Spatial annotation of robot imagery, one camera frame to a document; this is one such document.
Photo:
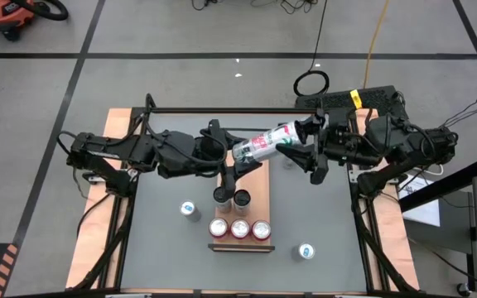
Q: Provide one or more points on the right wooden side board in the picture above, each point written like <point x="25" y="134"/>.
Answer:
<point x="400" y="248"/>

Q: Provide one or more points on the orange shop vacuum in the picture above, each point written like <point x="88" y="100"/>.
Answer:
<point x="2" y="14"/>

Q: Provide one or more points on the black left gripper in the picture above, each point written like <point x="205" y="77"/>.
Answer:
<point x="211" y="155"/>

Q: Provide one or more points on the wooden shelf black metal frame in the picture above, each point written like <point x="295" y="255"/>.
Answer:
<point x="259" y="182"/>

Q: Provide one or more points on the black computer case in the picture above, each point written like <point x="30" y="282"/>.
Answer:
<point x="383" y="97"/>

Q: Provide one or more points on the silver metal bracket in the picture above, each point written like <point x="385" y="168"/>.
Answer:
<point x="354" y="176"/>
<point x="95" y="179"/>

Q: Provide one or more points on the left wooden side board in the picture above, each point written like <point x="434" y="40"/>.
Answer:
<point x="85" y="232"/>

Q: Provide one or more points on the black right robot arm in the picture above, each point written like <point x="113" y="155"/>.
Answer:
<point x="408" y="140"/>

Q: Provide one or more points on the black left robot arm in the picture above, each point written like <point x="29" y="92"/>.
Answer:
<point x="110" y="149"/>

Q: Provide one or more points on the black stand beam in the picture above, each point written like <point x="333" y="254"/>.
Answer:
<point x="449" y="184"/>

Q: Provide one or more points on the red Fanta soda can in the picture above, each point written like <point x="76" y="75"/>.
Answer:
<point x="261" y="230"/>
<point x="218" y="228"/>
<point x="240" y="228"/>

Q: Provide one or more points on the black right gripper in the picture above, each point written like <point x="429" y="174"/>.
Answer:
<point x="333" y="136"/>

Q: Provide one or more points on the slim can blue tab lid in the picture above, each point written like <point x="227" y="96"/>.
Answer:
<point x="306" y="251"/>
<point x="189" y="209"/>

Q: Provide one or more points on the black caster wheel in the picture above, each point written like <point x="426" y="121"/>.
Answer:
<point x="464" y="288"/>

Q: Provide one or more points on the wooden side board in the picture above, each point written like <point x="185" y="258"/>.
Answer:
<point x="400" y="248"/>
<point x="85" y="232"/>

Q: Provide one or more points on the white paper sheet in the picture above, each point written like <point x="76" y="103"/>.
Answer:
<point x="425" y="211"/>

